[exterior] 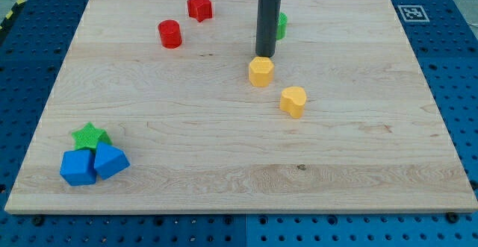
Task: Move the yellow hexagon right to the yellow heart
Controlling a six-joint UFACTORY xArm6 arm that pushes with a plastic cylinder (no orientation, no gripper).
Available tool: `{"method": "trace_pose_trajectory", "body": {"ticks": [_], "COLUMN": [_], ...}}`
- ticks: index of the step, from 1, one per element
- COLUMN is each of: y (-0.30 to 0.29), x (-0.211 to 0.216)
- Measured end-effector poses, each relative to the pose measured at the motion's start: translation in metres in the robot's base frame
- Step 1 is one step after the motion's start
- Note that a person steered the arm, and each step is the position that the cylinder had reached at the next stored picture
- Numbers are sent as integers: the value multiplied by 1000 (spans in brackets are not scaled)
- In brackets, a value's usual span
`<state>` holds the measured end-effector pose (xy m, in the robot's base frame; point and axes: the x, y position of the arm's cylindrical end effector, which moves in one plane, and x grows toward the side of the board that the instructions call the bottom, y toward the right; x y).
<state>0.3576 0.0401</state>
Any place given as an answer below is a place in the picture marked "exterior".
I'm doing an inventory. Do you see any blue pentagon block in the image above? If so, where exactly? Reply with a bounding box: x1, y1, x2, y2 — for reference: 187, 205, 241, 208
93, 143, 130, 180

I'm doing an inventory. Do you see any green cylinder block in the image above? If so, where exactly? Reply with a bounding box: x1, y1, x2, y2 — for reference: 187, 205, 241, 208
276, 12, 288, 40

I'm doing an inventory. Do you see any red star block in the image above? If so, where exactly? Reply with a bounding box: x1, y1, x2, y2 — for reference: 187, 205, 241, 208
187, 0, 214, 22

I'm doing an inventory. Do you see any light wooden board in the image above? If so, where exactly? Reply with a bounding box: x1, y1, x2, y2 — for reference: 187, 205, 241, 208
5, 0, 477, 215

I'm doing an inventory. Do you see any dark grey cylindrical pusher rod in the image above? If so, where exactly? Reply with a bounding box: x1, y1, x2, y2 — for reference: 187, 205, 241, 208
255, 0, 281, 57

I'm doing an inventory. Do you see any yellow hexagon block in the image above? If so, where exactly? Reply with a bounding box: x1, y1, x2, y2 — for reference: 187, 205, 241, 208
248, 57, 274, 87

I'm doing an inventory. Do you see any blue cube block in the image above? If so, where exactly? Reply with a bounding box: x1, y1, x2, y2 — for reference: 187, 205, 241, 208
59, 150, 96, 186

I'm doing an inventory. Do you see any yellow heart block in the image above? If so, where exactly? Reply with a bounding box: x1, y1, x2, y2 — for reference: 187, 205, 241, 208
279, 86, 307, 119

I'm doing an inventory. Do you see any red cylinder block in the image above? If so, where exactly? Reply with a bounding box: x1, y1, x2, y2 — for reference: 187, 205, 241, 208
158, 19, 182, 49

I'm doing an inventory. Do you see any white fiducial marker tag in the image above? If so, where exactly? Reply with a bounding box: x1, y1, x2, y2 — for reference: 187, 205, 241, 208
398, 4, 429, 22

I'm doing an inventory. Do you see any green star block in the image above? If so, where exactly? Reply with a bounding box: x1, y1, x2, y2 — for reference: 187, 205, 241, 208
72, 122, 112, 152

